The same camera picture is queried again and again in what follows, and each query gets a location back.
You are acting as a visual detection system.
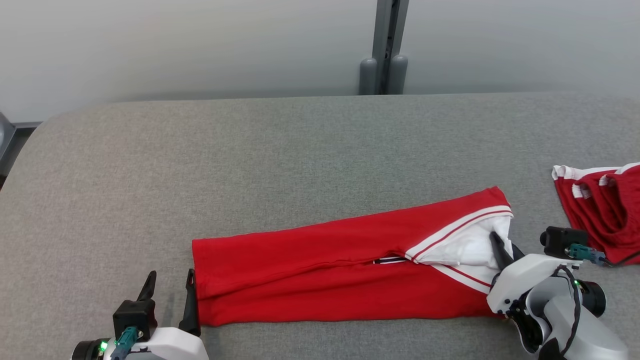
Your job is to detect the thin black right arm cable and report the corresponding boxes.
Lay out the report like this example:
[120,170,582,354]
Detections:
[551,264,584,359]

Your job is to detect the red shorts with white stripes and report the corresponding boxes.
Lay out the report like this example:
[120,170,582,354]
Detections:
[551,162,640,266]

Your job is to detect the grey partition post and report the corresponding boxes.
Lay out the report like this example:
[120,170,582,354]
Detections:
[358,0,410,96]

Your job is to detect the red basketball jersey with number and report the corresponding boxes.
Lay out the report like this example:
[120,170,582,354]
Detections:
[191,186,515,327]

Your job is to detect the teal plug left camera cable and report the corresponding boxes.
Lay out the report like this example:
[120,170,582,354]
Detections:
[110,326,140,360]

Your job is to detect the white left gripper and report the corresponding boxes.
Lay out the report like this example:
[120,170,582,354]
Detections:
[101,268,210,360]

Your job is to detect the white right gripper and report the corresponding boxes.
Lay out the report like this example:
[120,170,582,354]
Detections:
[486,230,572,317]

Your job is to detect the teal plug right camera cable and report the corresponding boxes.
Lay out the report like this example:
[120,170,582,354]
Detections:
[568,243,640,267]

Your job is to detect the teal plug camera cable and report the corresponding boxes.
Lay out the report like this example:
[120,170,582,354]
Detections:
[568,243,640,267]
[110,326,140,360]

